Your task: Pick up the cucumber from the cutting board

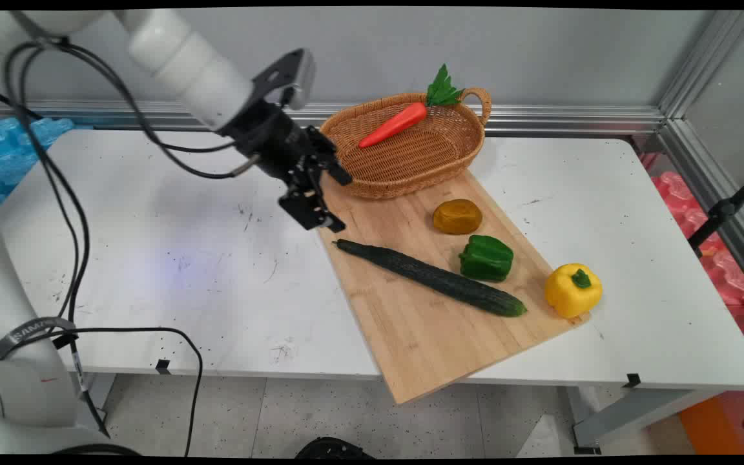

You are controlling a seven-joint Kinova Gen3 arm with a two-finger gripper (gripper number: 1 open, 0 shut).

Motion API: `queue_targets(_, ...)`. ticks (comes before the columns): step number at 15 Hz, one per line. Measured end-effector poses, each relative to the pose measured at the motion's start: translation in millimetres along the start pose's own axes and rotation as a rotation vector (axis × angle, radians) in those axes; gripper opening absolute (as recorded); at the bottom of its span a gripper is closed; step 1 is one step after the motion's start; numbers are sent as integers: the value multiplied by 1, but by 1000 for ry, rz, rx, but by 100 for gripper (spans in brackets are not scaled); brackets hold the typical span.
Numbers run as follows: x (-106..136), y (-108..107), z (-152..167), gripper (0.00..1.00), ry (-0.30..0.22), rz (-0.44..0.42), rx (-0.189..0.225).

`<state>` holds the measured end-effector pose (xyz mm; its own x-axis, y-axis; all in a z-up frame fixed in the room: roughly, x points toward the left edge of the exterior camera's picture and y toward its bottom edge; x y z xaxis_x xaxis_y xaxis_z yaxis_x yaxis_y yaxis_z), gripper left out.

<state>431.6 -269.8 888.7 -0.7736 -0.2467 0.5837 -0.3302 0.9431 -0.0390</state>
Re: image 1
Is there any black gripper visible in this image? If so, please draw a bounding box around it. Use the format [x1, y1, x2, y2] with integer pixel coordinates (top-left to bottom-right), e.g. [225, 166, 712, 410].
[220, 99, 354, 233]

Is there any dark green cucumber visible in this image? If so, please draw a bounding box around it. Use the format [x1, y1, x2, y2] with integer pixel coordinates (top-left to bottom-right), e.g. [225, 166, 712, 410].
[332, 238, 528, 318]

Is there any orange toy carrot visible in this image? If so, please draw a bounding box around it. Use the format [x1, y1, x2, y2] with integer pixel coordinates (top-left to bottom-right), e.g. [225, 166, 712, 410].
[358, 63, 465, 150]

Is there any brown potato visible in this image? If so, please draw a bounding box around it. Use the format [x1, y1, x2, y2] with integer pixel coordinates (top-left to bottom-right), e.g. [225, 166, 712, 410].
[432, 198, 484, 236]

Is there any green bell pepper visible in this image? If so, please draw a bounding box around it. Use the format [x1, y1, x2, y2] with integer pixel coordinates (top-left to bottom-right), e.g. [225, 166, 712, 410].
[458, 234, 515, 284]

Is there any wooden cutting board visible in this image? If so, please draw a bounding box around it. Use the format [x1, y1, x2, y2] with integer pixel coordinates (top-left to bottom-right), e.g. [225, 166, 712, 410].
[316, 169, 592, 405]

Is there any black round object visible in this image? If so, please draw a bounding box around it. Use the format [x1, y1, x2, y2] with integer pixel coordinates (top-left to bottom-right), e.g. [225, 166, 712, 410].
[294, 437, 377, 460]

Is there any yellow bell pepper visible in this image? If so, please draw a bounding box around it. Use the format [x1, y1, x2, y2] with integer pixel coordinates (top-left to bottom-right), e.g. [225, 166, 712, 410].
[544, 263, 604, 320]

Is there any blue foam mat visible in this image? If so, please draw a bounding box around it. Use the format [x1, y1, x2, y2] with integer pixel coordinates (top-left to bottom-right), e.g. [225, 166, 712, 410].
[0, 116, 92, 209]

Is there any black tripod leg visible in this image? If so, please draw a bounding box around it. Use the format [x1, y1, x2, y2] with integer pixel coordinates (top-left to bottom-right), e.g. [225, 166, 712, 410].
[688, 165, 744, 256]

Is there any pink foam mat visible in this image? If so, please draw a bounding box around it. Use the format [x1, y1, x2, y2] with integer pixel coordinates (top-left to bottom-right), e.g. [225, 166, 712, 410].
[640, 152, 744, 366]

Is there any orange box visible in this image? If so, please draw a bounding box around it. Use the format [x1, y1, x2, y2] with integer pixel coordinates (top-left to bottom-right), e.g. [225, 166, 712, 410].
[678, 394, 744, 455]

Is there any wicker basket with handle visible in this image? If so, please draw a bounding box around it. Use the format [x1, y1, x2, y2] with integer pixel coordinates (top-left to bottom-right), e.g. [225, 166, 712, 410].
[319, 87, 493, 200]

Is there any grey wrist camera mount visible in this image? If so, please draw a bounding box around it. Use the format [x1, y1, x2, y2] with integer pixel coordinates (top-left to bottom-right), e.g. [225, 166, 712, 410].
[252, 48, 316, 111]

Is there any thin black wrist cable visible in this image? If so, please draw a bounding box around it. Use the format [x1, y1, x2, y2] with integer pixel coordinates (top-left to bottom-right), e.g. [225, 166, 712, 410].
[107, 65, 238, 155]

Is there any black looped cable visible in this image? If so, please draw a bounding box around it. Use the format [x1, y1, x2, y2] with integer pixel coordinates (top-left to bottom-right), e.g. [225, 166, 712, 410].
[0, 326, 204, 457]

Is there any long aluminium frame rail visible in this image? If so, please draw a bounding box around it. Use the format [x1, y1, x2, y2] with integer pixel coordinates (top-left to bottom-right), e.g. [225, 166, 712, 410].
[0, 98, 667, 137]

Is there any thick black cable bundle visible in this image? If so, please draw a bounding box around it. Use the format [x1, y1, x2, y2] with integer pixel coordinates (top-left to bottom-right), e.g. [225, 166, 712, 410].
[2, 41, 112, 439]

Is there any grey velcro strap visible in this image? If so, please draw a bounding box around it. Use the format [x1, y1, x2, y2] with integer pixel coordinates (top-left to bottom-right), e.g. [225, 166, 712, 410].
[0, 316, 79, 363]

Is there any grey table leg frame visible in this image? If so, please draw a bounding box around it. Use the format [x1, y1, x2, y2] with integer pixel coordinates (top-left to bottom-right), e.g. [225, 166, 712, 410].
[571, 386, 729, 455]

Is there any aluminium frame post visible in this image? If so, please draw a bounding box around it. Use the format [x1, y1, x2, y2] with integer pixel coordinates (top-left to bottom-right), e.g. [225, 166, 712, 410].
[659, 10, 744, 121]

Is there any short aluminium frame rail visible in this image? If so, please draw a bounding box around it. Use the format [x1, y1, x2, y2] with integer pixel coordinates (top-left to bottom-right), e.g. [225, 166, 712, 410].
[659, 119, 744, 302]

